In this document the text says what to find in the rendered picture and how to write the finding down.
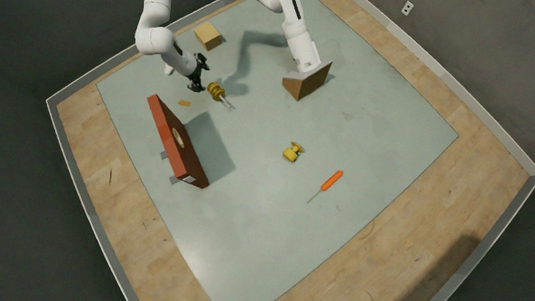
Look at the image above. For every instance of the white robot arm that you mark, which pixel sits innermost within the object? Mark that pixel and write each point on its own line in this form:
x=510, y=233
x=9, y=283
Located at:
x=151, y=39

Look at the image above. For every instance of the yellow door knob with grey spindle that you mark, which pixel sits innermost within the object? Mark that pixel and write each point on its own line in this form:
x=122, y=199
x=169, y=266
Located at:
x=218, y=94

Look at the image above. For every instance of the orange-handled screwdriver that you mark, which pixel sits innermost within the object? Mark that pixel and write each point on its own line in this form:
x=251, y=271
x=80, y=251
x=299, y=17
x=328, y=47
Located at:
x=329, y=183

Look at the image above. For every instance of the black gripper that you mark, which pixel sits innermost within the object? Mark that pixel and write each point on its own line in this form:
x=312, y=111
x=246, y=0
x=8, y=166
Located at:
x=195, y=76

